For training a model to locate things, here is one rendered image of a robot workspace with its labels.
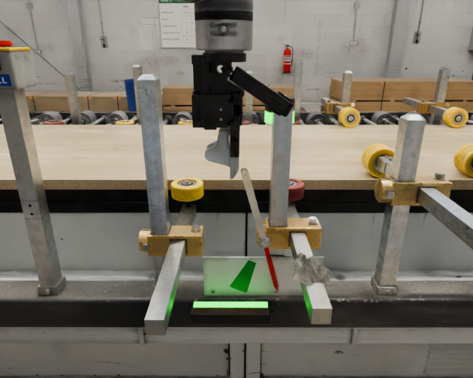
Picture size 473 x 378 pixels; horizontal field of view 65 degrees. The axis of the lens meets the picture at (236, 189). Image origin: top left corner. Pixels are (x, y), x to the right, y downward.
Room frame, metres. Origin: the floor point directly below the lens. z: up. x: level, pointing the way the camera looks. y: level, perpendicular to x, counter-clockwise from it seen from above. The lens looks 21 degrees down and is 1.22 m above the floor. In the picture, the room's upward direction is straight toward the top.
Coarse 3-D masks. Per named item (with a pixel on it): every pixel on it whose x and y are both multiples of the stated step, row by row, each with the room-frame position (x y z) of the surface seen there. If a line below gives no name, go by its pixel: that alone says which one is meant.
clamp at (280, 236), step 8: (264, 224) 0.70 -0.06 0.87; (288, 224) 0.70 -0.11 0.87; (296, 224) 0.70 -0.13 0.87; (304, 224) 0.70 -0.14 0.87; (256, 232) 0.70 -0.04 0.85; (272, 232) 0.68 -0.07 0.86; (280, 232) 0.68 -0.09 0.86; (288, 232) 0.68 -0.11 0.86; (312, 232) 0.68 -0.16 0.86; (320, 232) 0.68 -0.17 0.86; (256, 240) 0.69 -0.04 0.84; (272, 240) 0.68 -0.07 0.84; (280, 240) 0.68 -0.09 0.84; (288, 240) 0.68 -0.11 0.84; (312, 240) 0.68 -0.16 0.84; (320, 240) 0.68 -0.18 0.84; (272, 248) 0.68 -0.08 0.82; (280, 248) 0.68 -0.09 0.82; (288, 248) 0.68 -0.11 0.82; (312, 248) 0.68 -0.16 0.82
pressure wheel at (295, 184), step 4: (292, 180) 0.88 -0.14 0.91; (296, 180) 0.87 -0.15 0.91; (292, 184) 0.85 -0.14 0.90; (296, 184) 0.85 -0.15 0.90; (300, 184) 0.84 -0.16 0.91; (292, 188) 0.82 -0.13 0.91; (296, 188) 0.82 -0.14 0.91; (300, 188) 0.83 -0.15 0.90; (288, 192) 0.82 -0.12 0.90; (292, 192) 0.82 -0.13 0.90; (296, 192) 0.82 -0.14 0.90; (300, 192) 0.83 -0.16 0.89; (288, 196) 0.82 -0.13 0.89; (292, 196) 0.82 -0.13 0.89; (296, 196) 0.82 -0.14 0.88; (300, 196) 0.83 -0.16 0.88; (288, 200) 0.82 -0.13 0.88; (292, 200) 0.82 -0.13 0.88; (296, 200) 0.82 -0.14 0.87
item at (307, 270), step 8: (296, 256) 0.58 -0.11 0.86; (304, 256) 0.57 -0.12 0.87; (312, 256) 0.56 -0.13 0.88; (296, 264) 0.55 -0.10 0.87; (304, 264) 0.56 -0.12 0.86; (312, 264) 0.54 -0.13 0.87; (320, 264) 0.54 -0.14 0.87; (296, 272) 0.53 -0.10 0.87; (304, 272) 0.52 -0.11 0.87; (312, 272) 0.53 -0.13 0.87; (320, 272) 0.52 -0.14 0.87; (328, 272) 0.52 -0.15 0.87; (296, 280) 0.51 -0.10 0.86; (304, 280) 0.51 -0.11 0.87; (312, 280) 0.51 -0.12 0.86; (320, 280) 0.51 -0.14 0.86; (328, 280) 0.51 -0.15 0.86
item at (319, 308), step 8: (288, 208) 0.80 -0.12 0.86; (288, 216) 0.76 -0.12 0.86; (296, 216) 0.76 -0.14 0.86; (296, 232) 0.68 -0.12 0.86; (304, 232) 0.68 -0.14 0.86; (296, 240) 0.65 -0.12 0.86; (304, 240) 0.65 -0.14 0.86; (296, 248) 0.62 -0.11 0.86; (304, 248) 0.62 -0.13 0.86; (304, 288) 0.51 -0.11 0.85; (312, 288) 0.49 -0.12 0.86; (320, 288) 0.49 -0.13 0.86; (304, 296) 0.50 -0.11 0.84; (312, 296) 0.47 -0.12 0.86; (320, 296) 0.47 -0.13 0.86; (312, 304) 0.45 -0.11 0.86; (320, 304) 0.45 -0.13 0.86; (328, 304) 0.45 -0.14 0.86; (312, 312) 0.44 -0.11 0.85; (320, 312) 0.44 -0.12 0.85; (328, 312) 0.44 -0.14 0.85; (312, 320) 0.44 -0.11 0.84; (320, 320) 0.44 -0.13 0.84; (328, 320) 0.44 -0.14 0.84
